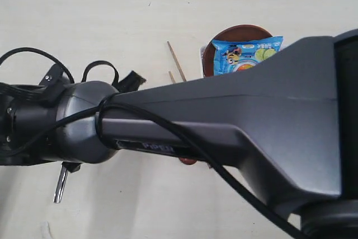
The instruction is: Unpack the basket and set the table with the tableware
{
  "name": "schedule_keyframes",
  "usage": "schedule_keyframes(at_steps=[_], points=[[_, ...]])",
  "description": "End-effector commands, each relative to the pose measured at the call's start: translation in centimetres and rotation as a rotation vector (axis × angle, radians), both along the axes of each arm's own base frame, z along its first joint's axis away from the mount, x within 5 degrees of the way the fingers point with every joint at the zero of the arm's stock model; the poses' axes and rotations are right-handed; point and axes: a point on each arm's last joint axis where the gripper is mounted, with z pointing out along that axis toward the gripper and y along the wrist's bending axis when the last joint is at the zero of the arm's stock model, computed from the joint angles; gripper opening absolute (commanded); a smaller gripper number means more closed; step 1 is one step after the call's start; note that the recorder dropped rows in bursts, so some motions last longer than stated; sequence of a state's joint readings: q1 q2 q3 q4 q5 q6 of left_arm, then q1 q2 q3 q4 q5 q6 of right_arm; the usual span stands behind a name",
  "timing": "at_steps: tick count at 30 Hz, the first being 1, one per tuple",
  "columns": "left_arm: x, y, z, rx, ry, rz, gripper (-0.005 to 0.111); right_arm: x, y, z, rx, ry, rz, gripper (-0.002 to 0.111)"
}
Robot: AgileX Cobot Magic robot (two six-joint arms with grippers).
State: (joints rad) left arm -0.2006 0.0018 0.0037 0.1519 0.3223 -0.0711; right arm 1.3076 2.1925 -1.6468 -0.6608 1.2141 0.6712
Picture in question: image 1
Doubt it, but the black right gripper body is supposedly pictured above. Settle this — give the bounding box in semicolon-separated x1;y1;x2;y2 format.
1;81;80;166

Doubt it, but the light wooden chopstick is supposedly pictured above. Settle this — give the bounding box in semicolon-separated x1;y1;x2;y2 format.
168;71;176;84

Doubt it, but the dark wooden chopstick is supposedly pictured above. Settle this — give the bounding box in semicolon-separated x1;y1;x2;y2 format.
167;41;187;82

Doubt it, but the silver table knife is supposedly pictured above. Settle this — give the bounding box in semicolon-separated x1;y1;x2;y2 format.
53;165;68;204

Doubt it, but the white perforated plastic basket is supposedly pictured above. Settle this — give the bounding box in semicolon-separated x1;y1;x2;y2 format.
199;46;206;78

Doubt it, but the red-brown wooden spoon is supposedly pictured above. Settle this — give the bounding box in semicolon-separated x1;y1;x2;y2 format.
179;158;197;165

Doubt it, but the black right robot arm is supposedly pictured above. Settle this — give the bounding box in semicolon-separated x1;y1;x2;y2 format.
1;30;357;238

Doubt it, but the blue chips bag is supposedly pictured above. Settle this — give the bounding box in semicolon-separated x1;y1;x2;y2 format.
213;36;284;76

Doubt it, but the brown round plate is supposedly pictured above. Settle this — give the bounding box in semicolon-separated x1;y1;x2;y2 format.
204;25;272;77

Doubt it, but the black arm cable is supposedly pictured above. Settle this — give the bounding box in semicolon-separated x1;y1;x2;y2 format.
0;47;311;239

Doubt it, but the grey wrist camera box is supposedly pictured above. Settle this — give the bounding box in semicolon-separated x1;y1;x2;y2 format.
39;64;70;87

